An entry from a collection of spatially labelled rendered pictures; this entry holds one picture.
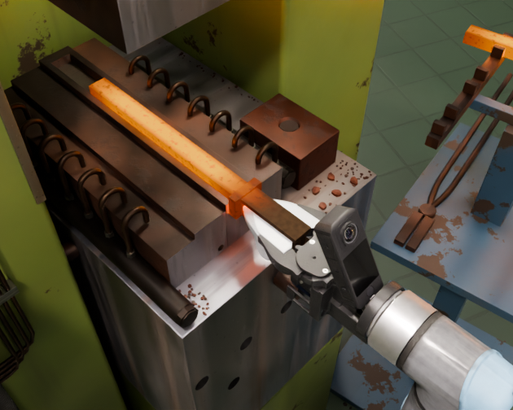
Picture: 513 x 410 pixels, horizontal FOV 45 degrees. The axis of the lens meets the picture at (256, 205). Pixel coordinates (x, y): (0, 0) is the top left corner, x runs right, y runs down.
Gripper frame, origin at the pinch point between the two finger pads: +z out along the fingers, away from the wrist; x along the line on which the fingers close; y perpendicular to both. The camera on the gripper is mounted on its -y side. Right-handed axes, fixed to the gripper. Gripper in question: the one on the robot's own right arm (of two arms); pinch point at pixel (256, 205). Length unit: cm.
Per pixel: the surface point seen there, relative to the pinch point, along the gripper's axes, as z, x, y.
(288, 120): 9.5, 16.2, 2.3
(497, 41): 0, 59, 5
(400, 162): 38, 112, 100
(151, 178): 13.5, -5.7, 1.0
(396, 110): 56, 134, 100
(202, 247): 2.7, -7.0, 4.6
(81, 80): 37.6, -0.1, 1.4
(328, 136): 3.0, 17.5, 2.0
